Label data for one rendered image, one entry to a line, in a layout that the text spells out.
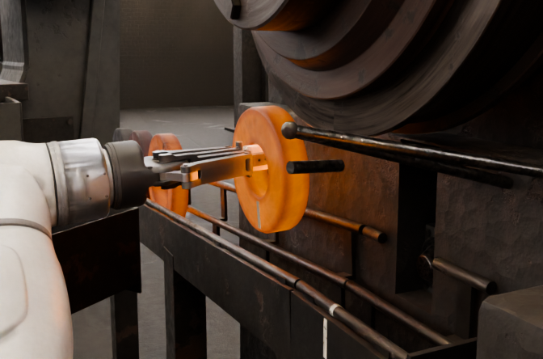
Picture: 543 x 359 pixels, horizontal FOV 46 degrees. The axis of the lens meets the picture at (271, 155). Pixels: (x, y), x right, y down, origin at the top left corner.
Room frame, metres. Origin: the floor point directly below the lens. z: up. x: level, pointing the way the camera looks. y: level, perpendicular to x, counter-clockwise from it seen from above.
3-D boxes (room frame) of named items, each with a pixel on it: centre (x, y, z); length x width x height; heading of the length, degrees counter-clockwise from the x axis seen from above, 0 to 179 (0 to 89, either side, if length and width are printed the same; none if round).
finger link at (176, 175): (0.68, 0.11, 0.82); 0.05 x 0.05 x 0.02; 24
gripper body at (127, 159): (0.71, 0.14, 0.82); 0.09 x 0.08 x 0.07; 115
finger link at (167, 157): (0.73, 0.07, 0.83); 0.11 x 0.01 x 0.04; 114
